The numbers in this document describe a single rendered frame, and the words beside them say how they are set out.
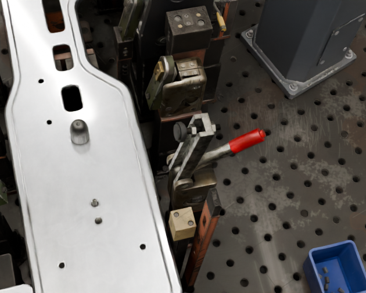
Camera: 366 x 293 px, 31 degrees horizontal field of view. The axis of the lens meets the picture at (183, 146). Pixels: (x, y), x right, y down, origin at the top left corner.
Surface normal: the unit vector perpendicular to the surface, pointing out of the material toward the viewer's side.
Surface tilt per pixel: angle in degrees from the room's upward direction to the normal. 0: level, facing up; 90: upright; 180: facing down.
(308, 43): 90
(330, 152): 0
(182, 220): 0
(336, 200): 0
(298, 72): 90
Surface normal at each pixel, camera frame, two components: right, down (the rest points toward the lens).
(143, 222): 0.07, -0.43
